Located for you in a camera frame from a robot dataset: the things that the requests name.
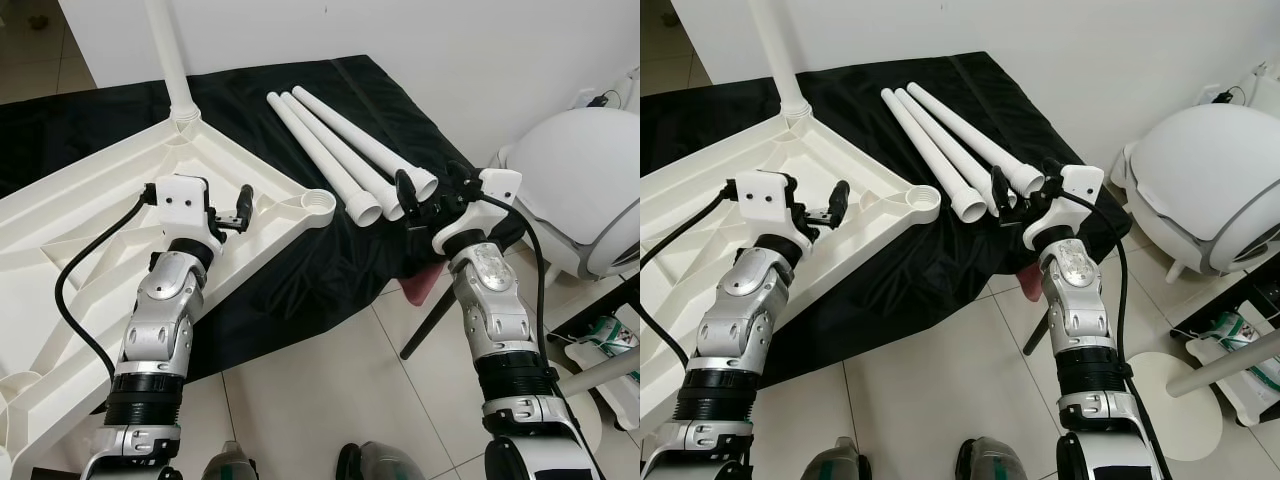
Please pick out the white plastic table top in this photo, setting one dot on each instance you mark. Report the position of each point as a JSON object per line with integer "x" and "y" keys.
{"x": 60, "y": 230}
{"x": 700, "y": 230}

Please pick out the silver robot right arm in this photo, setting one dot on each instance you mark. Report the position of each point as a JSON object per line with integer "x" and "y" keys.
{"x": 1075, "y": 300}
{"x": 490, "y": 300}

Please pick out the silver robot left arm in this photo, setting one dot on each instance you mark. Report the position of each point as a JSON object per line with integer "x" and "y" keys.
{"x": 740, "y": 310}
{"x": 160, "y": 320}

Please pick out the black table cloth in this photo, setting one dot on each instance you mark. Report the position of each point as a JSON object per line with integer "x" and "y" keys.
{"x": 300, "y": 270}
{"x": 900, "y": 280}

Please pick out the white plastic chair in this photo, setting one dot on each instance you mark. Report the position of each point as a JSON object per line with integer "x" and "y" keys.
{"x": 1200, "y": 170}
{"x": 580, "y": 170}

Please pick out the green white packet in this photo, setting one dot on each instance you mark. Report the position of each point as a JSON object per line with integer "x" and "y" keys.
{"x": 1240, "y": 330}
{"x": 615, "y": 335}

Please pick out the grey green robot left leg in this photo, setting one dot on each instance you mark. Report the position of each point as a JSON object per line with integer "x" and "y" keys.
{"x": 838, "y": 462}
{"x": 232, "y": 462}

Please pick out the grey green robot leg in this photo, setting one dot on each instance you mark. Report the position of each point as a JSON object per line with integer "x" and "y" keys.
{"x": 990, "y": 462}
{"x": 232, "y": 462}
{"x": 838, "y": 462}
{"x": 380, "y": 464}

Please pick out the grey green robot right leg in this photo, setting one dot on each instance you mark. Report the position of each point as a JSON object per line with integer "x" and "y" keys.
{"x": 990, "y": 462}
{"x": 380, "y": 464}

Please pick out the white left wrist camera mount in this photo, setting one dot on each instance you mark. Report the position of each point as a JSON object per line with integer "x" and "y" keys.
{"x": 180, "y": 200}
{"x": 760, "y": 195}

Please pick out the black wall plug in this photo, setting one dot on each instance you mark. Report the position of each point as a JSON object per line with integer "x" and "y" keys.
{"x": 1222, "y": 96}
{"x": 600, "y": 99}

